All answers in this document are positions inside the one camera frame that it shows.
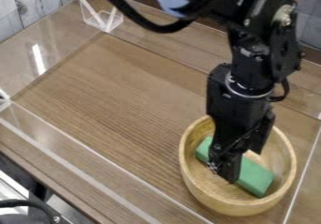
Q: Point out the clear acrylic corner bracket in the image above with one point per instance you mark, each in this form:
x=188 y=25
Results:
x=104 y=20

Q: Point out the round wooden bowl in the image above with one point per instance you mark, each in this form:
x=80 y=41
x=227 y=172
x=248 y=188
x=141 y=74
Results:
x=225 y=198

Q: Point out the black metal bracket with screw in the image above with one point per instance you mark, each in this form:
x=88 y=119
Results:
x=38 y=215

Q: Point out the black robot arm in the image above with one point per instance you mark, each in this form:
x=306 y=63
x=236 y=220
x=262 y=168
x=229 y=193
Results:
x=266 y=56

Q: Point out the green rectangular block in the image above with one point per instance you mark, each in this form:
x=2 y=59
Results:
x=255 y=179

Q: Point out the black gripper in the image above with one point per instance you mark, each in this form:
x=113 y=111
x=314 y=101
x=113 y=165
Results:
x=243 y=120

